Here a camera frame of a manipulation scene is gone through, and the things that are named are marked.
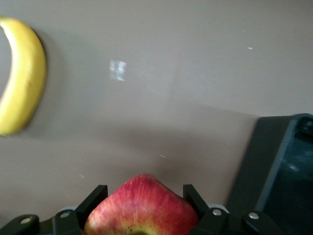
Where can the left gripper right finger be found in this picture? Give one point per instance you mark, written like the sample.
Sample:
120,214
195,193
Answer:
220,224

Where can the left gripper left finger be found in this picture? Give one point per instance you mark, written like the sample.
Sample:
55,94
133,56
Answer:
63,225

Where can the red apple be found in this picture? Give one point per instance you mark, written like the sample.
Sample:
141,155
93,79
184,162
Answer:
141,208

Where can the yellow banana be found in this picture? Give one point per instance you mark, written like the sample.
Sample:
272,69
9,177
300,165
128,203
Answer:
27,73

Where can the black plastic box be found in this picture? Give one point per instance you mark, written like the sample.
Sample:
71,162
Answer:
293,183

